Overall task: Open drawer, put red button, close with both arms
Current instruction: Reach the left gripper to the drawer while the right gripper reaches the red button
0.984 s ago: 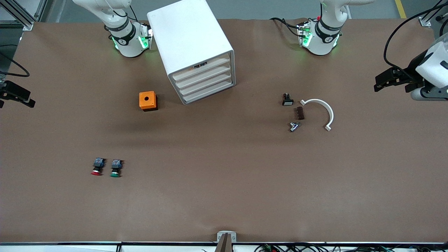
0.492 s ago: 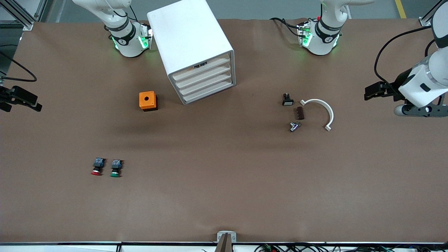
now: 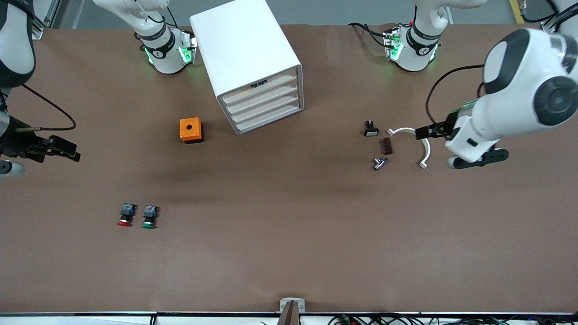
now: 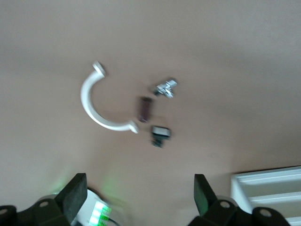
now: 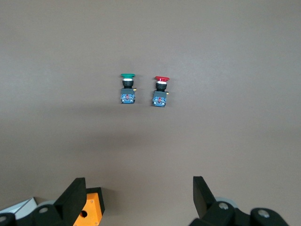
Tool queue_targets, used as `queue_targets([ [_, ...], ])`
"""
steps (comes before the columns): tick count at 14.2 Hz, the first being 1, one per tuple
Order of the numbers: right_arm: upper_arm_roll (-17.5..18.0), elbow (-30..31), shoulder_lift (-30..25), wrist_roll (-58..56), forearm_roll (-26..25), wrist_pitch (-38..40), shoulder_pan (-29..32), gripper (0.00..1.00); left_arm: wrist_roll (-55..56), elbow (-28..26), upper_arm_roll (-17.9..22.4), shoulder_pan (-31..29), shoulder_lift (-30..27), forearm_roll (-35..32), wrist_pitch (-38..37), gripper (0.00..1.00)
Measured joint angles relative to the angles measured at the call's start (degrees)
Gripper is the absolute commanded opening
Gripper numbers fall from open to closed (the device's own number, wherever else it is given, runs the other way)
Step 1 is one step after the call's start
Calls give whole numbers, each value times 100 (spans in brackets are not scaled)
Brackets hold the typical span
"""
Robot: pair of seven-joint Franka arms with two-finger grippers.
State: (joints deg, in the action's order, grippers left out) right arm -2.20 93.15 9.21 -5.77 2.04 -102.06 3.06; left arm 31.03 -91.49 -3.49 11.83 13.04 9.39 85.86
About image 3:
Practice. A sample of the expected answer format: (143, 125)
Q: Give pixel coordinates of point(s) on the red mushroom push button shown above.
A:
(124, 222)

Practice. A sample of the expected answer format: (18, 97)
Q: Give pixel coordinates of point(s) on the white curved plastic bracket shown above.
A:
(426, 151)

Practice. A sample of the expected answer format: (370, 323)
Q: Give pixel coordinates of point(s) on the black white-faced switch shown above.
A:
(371, 131)

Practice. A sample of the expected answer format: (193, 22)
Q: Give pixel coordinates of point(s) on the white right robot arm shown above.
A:
(167, 58)

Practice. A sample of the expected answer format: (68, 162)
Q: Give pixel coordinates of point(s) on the green mushroom push button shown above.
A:
(148, 224)

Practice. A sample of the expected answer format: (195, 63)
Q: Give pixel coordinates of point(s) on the brown terminal block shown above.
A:
(387, 146)

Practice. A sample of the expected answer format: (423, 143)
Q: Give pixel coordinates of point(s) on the white table edge rail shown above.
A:
(135, 315)

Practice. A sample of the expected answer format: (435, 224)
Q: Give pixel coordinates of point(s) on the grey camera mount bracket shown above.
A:
(292, 307)

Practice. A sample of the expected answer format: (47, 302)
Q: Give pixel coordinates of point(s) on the silver key switch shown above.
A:
(379, 163)

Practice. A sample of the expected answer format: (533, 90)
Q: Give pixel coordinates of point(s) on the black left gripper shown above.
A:
(445, 127)

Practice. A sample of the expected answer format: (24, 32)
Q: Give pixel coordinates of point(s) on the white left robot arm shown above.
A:
(519, 90)

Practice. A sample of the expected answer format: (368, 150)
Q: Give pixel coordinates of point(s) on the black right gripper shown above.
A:
(18, 143)

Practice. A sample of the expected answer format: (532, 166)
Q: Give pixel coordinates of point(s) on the orange button enclosure box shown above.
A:
(189, 128)

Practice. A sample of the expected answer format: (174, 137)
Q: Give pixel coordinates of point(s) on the aluminium frame profile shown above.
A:
(45, 18)
(547, 28)

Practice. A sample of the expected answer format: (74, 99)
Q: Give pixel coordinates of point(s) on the white drawer cabinet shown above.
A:
(244, 45)

